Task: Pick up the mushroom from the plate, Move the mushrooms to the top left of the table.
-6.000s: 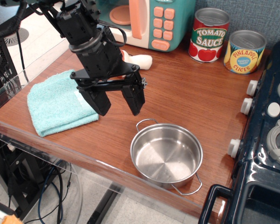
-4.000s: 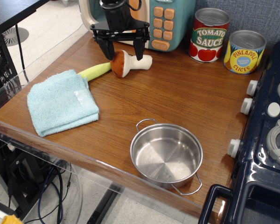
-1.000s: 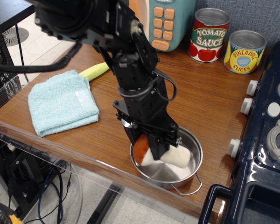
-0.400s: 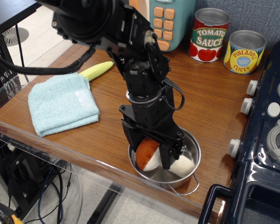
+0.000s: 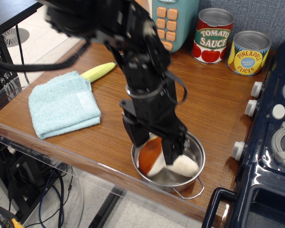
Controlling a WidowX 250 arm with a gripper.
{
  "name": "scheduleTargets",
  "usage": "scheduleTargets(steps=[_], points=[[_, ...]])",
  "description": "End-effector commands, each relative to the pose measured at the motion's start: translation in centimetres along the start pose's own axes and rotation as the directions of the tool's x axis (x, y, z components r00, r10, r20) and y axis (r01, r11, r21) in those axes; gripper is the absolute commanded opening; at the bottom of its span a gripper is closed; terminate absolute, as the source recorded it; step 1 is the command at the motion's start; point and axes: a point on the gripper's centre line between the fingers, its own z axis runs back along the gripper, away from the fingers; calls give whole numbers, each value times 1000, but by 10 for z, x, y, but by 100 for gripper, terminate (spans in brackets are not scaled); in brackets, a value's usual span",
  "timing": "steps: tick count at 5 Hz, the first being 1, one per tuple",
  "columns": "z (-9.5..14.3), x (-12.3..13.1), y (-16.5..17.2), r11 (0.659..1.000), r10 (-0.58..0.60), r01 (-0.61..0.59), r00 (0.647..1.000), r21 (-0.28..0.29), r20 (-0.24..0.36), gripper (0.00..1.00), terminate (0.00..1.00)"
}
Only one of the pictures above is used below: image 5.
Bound yellow green plush corn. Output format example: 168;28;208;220
81;62;116;83

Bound pineapple slices can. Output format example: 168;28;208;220
228;30;272;76

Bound teal toy microwave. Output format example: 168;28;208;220
133;0;200;53

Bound stainless steel pot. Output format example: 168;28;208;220
131;133;205;200

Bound dark blue toy stove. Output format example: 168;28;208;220
202;42;285;228

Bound white stove knob middle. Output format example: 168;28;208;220
245;100;257;117

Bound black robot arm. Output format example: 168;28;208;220
43;0;187;165

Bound tomato sauce can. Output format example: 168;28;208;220
192;8;234;64

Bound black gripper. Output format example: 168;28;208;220
119;78;187;165

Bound black braided cable bundle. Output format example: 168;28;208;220
0;40;91;73

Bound floor cables under table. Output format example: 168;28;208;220
23;163;74;228

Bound black desk frame left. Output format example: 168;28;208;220
0;0;43;95

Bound white stove knob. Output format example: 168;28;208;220
251;82;263;98
245;100;257;117
231;142;245;161

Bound brown white plush mushroom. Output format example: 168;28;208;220
138;136;200;177

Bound white stove knob bottom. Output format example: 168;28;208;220
231;142;245;161

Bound white stove knob top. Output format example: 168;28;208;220
251;82;263;98

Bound light blue folded towel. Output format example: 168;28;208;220
28;71;101;140

